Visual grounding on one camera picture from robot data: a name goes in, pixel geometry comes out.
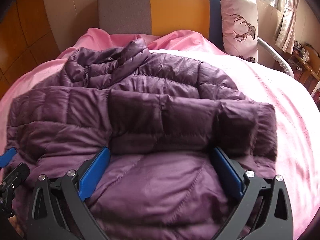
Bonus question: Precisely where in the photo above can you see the purple quilted down jacket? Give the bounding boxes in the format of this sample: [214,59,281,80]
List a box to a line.
[5,39,277,239]

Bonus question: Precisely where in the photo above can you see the pink quilted bedspread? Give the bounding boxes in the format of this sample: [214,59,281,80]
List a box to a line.
[1,28,319,239]

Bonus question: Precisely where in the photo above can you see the wooden desk with shelves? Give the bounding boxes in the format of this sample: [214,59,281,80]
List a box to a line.
[287,41,319,95]

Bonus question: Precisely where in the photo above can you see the grey ironing board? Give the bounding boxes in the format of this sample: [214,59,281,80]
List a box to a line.
[257,37,295,78]

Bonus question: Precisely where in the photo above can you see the pink floral curtain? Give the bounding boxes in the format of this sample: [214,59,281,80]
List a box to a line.
[275,0,300,54]

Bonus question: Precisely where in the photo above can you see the white deer print pillow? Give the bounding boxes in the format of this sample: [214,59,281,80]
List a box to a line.
[220,0,258,63]

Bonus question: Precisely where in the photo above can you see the grey yellow blue headboard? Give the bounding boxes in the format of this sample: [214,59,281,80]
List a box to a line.
[97,0,223,50]

